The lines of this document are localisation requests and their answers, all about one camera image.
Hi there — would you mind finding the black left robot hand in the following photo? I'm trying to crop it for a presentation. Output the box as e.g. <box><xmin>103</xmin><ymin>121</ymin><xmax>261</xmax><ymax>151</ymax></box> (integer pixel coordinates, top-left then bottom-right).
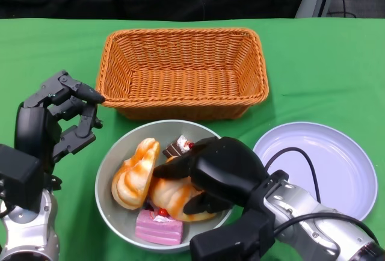
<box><xmin>14</xmin><ymin>69</ymin><xmax>106</xmax><ymax>165</ymax></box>

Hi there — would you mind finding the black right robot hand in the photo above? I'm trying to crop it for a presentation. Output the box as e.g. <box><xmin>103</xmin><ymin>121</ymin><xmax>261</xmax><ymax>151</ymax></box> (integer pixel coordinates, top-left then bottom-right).
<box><xmin>152</xmin><ymin>136</ymin><xmax>268</xmax><ymax>216</ymax></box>

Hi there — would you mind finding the round orange ring bread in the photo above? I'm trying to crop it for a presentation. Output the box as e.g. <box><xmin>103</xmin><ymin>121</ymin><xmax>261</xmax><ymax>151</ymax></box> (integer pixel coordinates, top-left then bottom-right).
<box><xmin>149</xmin><ymin>157</ymin><xmax>217</xmax><ymax>223</ymax></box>

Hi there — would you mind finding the elongated orange striped bread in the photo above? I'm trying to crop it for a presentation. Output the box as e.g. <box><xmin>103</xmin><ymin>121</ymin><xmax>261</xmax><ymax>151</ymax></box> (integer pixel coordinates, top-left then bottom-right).
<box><xmin>111</xmin><ymin>137</ymin><xmax>161</xmax><ymax>210</ymax></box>

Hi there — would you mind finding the grey round bowl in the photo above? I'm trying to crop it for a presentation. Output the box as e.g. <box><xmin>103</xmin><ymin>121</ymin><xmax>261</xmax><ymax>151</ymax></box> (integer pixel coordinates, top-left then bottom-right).
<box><xmin>94</xmin><ymin>119</ymin><xmax>234</xmax><ymax>253</ymax></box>

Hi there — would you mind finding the chocolate cake slice with cherry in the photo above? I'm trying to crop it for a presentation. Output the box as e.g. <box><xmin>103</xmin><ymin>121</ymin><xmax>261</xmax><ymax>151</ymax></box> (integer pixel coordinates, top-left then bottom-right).
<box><xmin>162</xmin><ymin>134</ymin><xmax>195</xmax><ymax>158</ymax></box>

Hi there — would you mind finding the pink layered cake slice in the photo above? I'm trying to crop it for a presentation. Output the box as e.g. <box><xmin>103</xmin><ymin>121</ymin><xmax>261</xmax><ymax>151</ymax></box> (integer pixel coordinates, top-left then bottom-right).
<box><xmin>134</xmin><ymin>208</ymin><xmax>184</xmax><ymax>246</ymax></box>

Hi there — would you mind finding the orange wicker basket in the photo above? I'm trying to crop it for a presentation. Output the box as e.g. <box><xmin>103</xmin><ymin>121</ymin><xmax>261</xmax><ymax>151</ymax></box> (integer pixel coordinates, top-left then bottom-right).
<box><xmin>96</xmin><ymin>27</ymin><xmax>270</xmax><ymax>121</ymax></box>

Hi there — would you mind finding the white round plate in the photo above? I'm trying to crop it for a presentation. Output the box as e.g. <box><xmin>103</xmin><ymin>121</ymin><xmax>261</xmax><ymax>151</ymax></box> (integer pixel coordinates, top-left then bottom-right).
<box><xmin>253</xmin><ymin>121</ymin><xmax>378</xmax><ymax>222</ymax></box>

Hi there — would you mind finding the green tablecloth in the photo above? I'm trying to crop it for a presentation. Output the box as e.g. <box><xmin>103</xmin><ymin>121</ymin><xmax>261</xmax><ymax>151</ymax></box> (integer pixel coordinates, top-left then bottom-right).
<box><xmin>0</xmin><ymin>17</ymin><xmax>385</xmax><ymax>261</ymax></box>

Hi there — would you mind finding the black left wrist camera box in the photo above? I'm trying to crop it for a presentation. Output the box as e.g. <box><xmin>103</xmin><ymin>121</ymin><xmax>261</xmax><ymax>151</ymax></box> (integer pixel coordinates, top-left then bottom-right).
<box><xmin>0</xmin><ymin>144</ymin><xmax>43</xmax><ymax>213</ymax></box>

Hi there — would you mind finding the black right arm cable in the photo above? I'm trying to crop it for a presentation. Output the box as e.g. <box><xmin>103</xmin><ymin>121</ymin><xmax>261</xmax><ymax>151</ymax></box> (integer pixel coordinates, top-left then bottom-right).
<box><xmin>263</xmin><ymin>147</ymin><xmax>380</xmax><ymax>245</ymax></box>

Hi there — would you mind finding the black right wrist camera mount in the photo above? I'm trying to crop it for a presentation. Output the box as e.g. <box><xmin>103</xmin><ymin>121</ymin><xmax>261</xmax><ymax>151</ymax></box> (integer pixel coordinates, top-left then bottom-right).
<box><xmin>189</xmin><ymin>208</ymin><xmax>276</xmax><ymax>261</ymax></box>

